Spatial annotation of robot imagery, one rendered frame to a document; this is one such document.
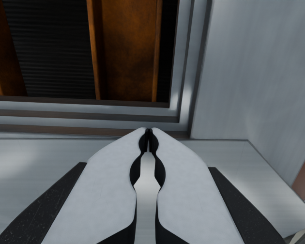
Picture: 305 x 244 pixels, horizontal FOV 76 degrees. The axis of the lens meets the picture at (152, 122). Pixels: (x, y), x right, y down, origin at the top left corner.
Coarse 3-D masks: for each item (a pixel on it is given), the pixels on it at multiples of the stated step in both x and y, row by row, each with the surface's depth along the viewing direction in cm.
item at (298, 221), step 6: (300, 198) 17; (300, 204) 17; (294, 210) 17; (300, 210) 17; (294, 216) 18; (300, 216) 18; (288, 222) 18; (294, 222) 18; (300, 222) 18; (288, 228) 19; (294, 228) 19; (300, 228) 19; (282, 234) 19; (288, 234) 19
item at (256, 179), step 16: (240, 160) 15; (256, 160) 15; (240, 176) 15; (256, 176) 15; (272, 176) 15; (256, 192) 16; (272, 192) 16; (288, 192) 16; (272, 208) 17; (288, 208) 17; (272, 224) 18
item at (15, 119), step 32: (192, 0) 12; (192, 32) 12; (192, 64) 13; (0, 96) 16; (192, 96) 14; (0, 128) 14; (32, 128) 14; (64, 128) 15; (96, 128) 15; (128, 128) 15; (160, 128) 15
